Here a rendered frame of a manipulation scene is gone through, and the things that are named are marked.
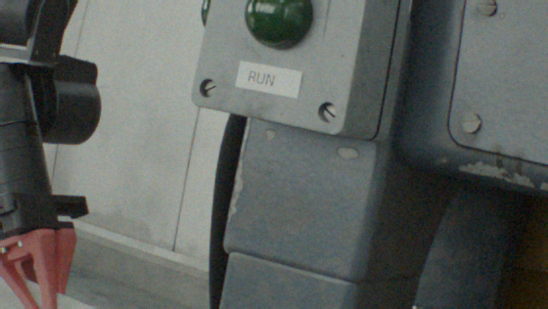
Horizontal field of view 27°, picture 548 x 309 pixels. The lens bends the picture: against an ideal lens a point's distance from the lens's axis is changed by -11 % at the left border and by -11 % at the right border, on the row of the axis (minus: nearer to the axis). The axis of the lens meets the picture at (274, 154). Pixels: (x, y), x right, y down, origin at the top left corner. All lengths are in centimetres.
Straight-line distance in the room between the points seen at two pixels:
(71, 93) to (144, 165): 607
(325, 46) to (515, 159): 10
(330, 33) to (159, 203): 643
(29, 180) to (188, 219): 596
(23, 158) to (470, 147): 42
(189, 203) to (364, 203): 627
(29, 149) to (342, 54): 41
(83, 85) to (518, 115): 50
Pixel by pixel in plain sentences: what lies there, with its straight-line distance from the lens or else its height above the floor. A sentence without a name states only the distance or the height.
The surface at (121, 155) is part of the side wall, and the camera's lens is 710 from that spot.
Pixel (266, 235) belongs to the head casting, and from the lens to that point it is 57.
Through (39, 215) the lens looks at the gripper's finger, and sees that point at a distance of 85.
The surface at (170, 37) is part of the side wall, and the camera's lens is 698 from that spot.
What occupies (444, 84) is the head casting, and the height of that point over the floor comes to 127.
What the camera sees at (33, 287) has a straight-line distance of 88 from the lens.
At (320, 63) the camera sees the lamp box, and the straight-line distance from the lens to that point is 51.
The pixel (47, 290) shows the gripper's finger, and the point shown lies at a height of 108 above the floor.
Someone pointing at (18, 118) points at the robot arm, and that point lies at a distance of 88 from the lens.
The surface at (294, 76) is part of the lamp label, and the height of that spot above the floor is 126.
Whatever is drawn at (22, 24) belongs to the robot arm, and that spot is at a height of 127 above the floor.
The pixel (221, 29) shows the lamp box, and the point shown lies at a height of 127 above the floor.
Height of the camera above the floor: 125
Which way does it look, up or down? 3 degrees down
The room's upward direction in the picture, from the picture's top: 11 degrees clockwise
